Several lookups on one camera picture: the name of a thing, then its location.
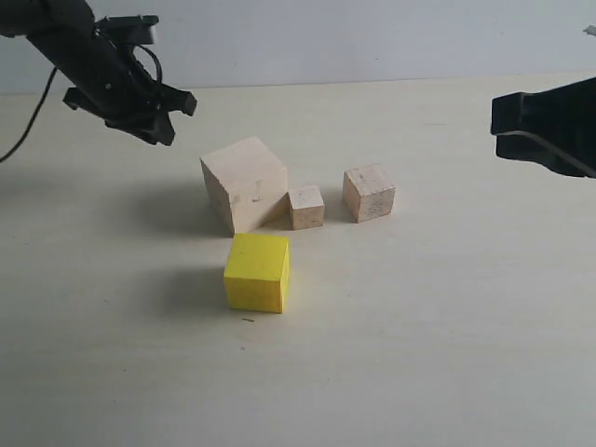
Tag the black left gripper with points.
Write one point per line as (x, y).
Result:
(109, 82)

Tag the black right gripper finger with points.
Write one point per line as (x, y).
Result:
(557, 111)
(519, 148)

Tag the large wooden cube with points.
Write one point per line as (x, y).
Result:
(247, 184)

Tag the medium wooden cube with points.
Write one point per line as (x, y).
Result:
(368, 192)

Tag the small wooden cube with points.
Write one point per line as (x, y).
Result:
(307, 207)

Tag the yellow cube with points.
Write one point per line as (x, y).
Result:
(257, 273)

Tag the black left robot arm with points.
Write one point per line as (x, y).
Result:
(14, 16)

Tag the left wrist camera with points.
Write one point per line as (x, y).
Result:
(133, 30)

